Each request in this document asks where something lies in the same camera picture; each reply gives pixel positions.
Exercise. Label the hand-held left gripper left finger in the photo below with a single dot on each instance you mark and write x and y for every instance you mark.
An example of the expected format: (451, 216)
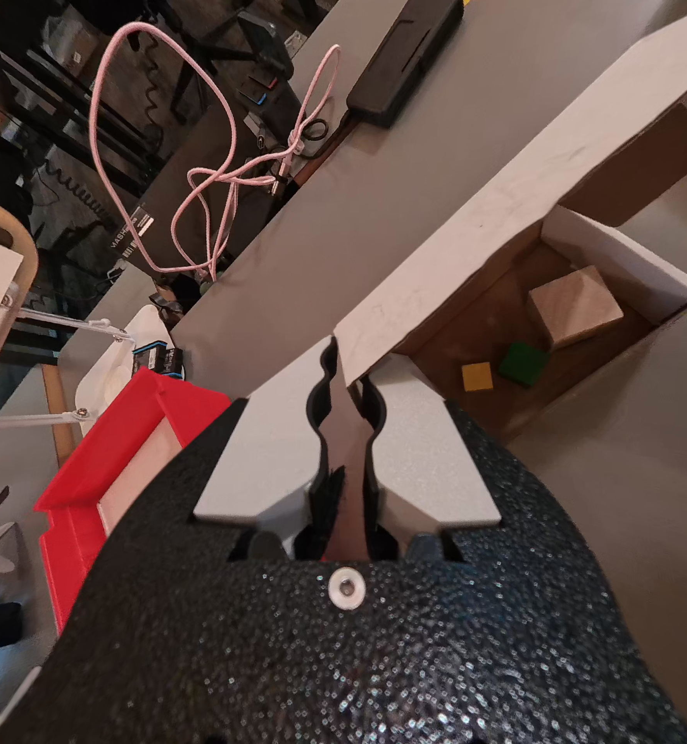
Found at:
(262, 453)

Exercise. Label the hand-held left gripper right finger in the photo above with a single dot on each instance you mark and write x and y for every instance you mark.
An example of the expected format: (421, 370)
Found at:
(431, 459)

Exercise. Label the yellow wooden cube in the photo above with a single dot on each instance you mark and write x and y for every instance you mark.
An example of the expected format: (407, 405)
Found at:
(477, 376)

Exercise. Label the white cardboard mailer box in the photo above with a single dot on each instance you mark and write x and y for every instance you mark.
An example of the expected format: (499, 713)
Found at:
(140, 471)
(494, 203)

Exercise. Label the green wooden cube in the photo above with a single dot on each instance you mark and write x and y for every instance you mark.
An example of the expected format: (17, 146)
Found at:
(524, 363)

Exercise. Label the red plastic bin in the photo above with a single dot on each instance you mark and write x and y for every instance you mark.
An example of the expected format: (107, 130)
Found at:
(87, 465)

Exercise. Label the large plain wooden cube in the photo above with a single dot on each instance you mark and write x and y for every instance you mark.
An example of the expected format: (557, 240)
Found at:
(576, 308)

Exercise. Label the white plastic object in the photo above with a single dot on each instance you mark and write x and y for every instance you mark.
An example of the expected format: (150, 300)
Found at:
(111, 372)

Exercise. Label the grey white object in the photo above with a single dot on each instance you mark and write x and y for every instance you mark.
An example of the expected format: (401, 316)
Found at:
(0, 558)

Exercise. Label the instruction sheet on board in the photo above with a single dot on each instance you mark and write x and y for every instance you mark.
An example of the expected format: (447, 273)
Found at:
(26, 256)

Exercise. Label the black office chair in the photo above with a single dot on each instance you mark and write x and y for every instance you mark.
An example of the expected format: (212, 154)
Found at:
(262, 52)

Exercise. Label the black power adapter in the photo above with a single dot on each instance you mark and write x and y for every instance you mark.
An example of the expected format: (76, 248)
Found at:
(401, 58)

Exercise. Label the black blue camera package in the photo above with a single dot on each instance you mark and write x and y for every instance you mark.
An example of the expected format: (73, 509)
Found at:
(151, 357)

